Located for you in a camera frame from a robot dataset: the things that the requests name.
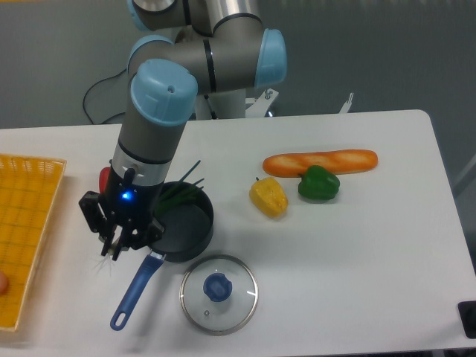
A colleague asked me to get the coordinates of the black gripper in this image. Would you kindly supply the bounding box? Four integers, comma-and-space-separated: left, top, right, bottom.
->
79, 159, 166, 261

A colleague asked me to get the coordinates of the green onion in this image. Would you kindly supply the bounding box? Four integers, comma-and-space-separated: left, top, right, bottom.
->
80, 161, 202, 261

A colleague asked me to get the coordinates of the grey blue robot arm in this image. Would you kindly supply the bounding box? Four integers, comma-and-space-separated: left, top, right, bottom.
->
80, 1, 287, 259

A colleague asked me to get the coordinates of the red bell pepper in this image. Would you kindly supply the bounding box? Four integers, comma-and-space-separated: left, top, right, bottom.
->
98, 167, 111, 193

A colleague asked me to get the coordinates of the yellow woven basket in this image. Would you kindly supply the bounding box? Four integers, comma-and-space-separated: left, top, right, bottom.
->
1, 154, 66, 332

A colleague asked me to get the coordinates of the glass lid blue knob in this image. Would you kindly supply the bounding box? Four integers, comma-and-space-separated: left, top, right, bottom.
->
179, 254, 259, 335

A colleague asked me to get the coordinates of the yellow bell pepper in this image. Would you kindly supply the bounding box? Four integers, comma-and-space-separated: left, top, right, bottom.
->
249, 177, 288, 218

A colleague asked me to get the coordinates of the orange baguette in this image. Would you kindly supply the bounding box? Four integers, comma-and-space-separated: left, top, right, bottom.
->
262, 149, 379, 178

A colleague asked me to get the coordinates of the green bell pepper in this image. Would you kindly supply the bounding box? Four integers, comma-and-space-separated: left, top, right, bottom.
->
298, 165, 340, 201

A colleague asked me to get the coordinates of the black object at table corner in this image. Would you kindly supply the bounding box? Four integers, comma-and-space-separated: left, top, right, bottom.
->
457, 300, 476, 339

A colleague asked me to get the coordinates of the black pot blue handle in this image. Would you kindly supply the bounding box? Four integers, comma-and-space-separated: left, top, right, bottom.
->
110, 181, 214, 331

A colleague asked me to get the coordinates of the black cable on floor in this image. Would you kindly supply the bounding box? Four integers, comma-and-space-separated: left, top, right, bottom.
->
82, 66, 129, 125

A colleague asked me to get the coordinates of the white table bracket right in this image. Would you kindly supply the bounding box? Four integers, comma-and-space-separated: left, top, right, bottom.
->
339, 92, 354, 114

